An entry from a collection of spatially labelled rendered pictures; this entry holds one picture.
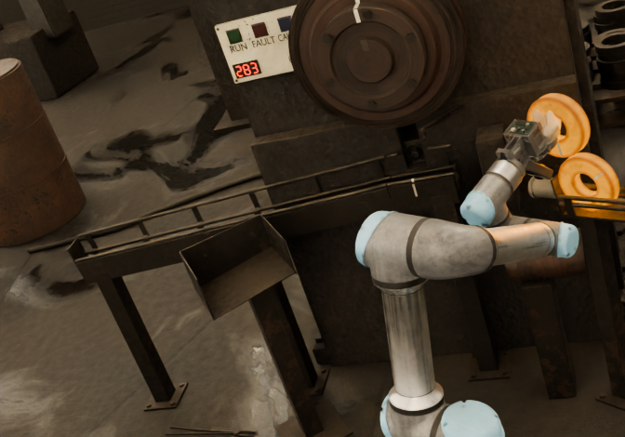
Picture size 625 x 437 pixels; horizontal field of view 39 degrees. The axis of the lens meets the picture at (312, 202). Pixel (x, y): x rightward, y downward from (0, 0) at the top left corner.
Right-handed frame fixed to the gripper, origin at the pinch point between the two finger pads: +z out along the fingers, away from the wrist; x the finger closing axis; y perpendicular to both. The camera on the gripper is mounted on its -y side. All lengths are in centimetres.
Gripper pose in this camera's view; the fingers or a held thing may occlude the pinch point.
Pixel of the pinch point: (556, 118)
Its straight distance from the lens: 218.2
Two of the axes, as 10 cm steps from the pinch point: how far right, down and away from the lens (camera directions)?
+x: -6.4, -1.5, 7.5
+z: 6.1, -7.0, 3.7
